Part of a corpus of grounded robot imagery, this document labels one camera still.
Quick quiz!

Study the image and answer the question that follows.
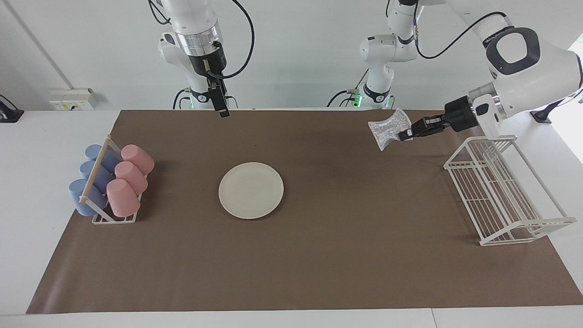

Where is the black left base cable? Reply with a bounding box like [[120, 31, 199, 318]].
[[326, 70, 370, 108]]

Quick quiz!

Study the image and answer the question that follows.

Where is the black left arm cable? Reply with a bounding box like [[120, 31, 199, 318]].
[[412, 11, 508, 60]]

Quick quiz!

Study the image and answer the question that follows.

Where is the black base cable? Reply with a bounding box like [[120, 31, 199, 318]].
[[326, 70, 370, 108], [172, 88, 192, 110]]

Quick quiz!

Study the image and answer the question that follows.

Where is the blue plastic cup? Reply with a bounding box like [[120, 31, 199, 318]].
[[80, 160, 114, 192], [85, 145, 121, 173], [68, 179, 109, 216]]

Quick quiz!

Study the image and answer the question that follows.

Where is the brown table mat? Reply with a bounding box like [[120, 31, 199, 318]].
[[26, 109, 583, 314]]

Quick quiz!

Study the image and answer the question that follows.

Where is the cream round plate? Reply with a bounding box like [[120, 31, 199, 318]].
[[219, 162, 284, 220]]

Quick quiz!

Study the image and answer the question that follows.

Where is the black table clamp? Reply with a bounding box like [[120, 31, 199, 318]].
[[0, 94, 24, 123]]

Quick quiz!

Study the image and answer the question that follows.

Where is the black right base cable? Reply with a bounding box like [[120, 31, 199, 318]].
[[172, 88, 192, 110]]

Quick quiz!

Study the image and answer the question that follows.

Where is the white wire dish rack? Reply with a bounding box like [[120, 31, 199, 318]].
[[444, 135, 577, 246]]

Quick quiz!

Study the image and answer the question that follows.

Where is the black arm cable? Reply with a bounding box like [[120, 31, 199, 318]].
[[207, 0, 255, 80], [412, 11, 508, 60]]

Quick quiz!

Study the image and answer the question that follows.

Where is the white wall socket box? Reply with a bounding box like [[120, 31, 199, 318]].
[[49, 88, 98, 111]]

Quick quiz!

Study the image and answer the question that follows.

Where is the white cup holder rack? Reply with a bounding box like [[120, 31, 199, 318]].
[[79, 135, 148, 224]]

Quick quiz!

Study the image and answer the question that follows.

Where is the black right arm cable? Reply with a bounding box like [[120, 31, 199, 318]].
[[207, 0, 255, 80]]

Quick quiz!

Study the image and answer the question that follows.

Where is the pink plastic cup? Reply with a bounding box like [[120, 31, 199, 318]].
[[121, 144, 155, 175], [114, 161, 148, 195], [106, 179, 141, 217]]

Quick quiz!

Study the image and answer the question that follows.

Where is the black angled stand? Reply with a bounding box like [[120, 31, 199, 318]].
[[530, 89, 583, 123]]

